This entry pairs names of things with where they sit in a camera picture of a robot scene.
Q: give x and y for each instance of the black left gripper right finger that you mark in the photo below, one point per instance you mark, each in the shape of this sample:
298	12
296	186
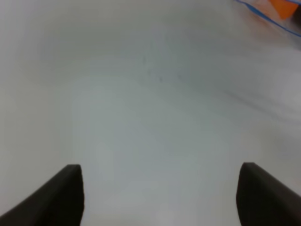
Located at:
262	200

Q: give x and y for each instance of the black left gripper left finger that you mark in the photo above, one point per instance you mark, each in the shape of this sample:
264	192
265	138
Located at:
59	202

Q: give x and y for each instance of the clear blue-zip plastic bag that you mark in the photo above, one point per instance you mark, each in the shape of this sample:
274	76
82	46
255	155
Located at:
264	10

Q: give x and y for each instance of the orange fruit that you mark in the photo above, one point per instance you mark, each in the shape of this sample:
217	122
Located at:
285	8

